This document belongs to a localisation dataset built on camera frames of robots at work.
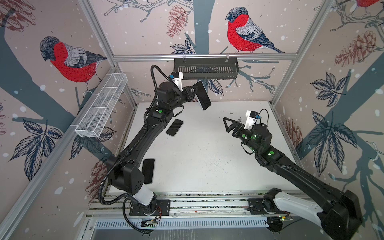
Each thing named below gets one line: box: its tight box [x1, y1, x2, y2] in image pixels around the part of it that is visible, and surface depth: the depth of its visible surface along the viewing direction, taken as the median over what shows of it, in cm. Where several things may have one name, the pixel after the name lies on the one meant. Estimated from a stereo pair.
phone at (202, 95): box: [192, 80, 212, 111], surface depth 76 cm
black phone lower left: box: [141, 159, 155, 184], surface depth 90 cm
